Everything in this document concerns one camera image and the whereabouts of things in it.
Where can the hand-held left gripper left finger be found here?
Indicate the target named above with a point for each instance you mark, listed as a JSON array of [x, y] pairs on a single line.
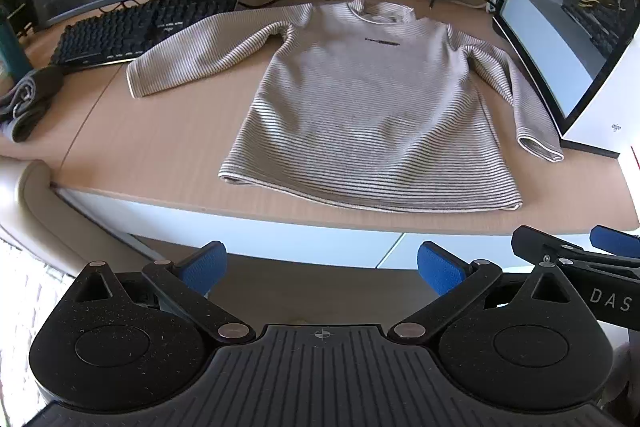
[[202, 268]]

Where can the black keyboard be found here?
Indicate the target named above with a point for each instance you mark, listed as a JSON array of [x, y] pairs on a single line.
[[130, 32]]

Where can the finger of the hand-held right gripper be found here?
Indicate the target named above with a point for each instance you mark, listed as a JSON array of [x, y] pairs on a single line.
[[555, 247], [615, 238]]

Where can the computer case with glass panel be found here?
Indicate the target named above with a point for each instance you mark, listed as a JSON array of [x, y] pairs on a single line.
[[575, 7]]

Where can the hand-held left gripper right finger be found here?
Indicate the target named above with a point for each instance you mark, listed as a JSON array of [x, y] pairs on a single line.
[[442, 268]]

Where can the beige chair armrest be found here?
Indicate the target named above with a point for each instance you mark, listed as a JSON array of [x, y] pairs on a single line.
[[50, 207]]

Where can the grey folded cloth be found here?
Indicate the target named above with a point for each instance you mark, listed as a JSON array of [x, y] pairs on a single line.
[[30, 99]]

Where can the green bottle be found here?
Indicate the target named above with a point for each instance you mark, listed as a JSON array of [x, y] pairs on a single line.
[[12, 47]]

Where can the grey striped sweater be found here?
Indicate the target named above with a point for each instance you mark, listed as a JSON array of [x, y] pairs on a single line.
[[370, 107]]

